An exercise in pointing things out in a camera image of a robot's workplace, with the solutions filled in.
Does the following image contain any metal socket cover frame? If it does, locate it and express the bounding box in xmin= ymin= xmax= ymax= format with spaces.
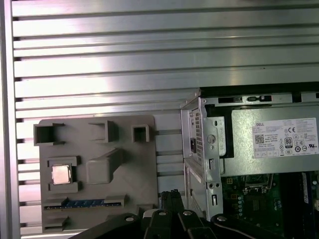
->
xmin=243 ymin=174 xmax=275 ymax=194

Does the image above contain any black open PC case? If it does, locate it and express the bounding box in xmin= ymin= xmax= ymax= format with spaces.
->
xmin=179 ymin=87 xmax=319 ymax=239

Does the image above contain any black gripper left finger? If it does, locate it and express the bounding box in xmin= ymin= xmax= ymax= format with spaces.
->
xmin=74 ymin=190 xmax=176 ymax=239

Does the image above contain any grey power supply unit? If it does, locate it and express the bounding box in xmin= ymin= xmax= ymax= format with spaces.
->
xmin=219 ymin=107 xmax=319 ymax=175

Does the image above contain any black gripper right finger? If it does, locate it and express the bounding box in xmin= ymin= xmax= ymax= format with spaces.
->
xmin=171 ymin=189 xmax=286 ymax=239

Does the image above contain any black RAM stick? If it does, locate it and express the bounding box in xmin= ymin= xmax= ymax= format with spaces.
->
xmin=300 ymin=171 xmax=314 ymax=239

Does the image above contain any silver square CPU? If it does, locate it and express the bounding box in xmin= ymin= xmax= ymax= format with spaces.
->
xmin=51 ymin=164 xmax=73 ymax=185

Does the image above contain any green motherboard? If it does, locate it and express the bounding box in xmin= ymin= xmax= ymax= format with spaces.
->
xmin=221 ymin=173 xmax=319 ymax=239

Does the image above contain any grey plastic parts rack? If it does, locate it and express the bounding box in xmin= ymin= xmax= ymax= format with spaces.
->
xmin=33 ymin=115 xmax=160 ymax=231

